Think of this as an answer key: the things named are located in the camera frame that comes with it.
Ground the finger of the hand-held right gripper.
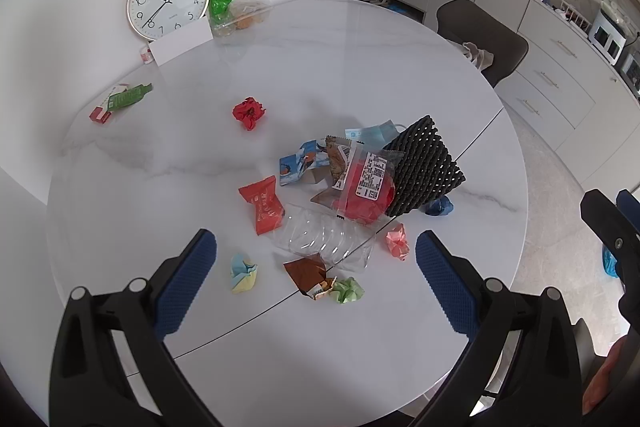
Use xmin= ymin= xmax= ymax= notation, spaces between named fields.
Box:
xmin=616 ymin=189 xmax=640 ymax=220
xmin=580 ymin=188 xmax=640 ymax=283

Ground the blue snack packet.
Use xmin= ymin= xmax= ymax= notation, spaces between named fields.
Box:
xmin=278 ymin=139 xmax=332 ymax=186

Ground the white card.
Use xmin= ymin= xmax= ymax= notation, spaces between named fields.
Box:
xmin=149 ymin=21 xmax=214 ymax=66

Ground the pink crumpled paper ball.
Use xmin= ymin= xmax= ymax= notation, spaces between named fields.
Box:
xmin=385 ymin=222 xmax=412 ymax=262

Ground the clear packet with white label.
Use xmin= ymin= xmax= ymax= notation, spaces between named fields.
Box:
xmin=325 ymin=135 xmax=407 ymax=226

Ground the dark chair with cloth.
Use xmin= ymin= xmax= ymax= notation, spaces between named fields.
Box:
xmin=436 ymin=0 xmax=530 ymax=88

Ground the red crumpled paper ball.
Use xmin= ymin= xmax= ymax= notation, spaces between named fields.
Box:
xmin=232 ymin=96 xmax=267 ymax=132

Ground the red white box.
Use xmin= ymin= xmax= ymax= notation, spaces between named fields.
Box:
xmin=89 ymin=83 xmax=132 ymax=124

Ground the person's right forearm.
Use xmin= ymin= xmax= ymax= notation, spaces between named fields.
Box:
xmin=581 ymin=341 xmax=628 ymax=419

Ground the clear plastic food container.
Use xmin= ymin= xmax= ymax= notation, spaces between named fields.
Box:
xmin=209 ymin=0 xmax=273 ymax=38

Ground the beige cloth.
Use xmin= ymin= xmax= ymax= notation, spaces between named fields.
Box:
xmin=461 ymin=41 xmax=496 ymax=71

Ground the brown torn wrapper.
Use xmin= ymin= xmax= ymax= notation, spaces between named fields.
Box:
xmin=283 ymin=255 xmax=339 ymax=301

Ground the white drawer cabinet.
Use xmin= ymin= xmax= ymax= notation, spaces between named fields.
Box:
xmin=496 ymin=0 xmax=640 ymax=190

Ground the yellow blue crumpled paper ball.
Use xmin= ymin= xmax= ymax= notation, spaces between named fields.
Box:
xmin=229 ymin=253 xmax=261 ymax=293

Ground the green crumpled paper ball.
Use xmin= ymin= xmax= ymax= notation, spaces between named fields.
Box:
xmin=329 ymin=276 xmax=365 ymax=306

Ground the blue plastic bag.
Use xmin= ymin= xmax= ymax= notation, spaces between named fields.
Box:
xmin=601 ymin=249 xmax=622 ymax=281

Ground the clear plastic tray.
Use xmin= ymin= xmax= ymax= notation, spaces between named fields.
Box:
xmin=271 ymin=202 xmax=376 ymax=271

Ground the red snack packet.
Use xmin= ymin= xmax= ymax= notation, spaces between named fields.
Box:
xmin=238 ymin=175 xmax=284 ymax=237

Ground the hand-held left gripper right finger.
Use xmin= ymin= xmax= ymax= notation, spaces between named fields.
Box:
xmin=415 ymin=230 xmax=584 ymax=427

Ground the black foam mesh sleeve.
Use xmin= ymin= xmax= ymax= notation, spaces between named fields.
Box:
xmin=381 ymin=114 xmax=467 ymax=218

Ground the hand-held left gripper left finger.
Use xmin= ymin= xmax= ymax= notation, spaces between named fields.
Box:
xmin=48 ymin=228 xmax=218 ymax=427

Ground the blue crumpled plastic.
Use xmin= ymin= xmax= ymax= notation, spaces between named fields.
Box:
xmin=423 ymin=195 xmax=455 ymax=217

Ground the white dish rack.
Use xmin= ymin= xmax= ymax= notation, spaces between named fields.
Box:
xmin=556 ymin=1 xmax=592 ymax=28

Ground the blue face mask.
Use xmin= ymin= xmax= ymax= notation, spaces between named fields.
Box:
xmin=344 ymin=120 xmax=410 ymax=151

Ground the white countertop oven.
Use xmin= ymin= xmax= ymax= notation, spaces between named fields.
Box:
xmin=588 ymin=8 xmax=629 ymax=66

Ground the round white wall clock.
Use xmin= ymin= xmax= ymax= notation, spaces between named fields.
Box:
xmin=126 ymin=0 xmax=211 ymax=42

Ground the green packet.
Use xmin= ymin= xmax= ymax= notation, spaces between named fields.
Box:
xmin=106 ymin=83 xmax=154 ymax=111

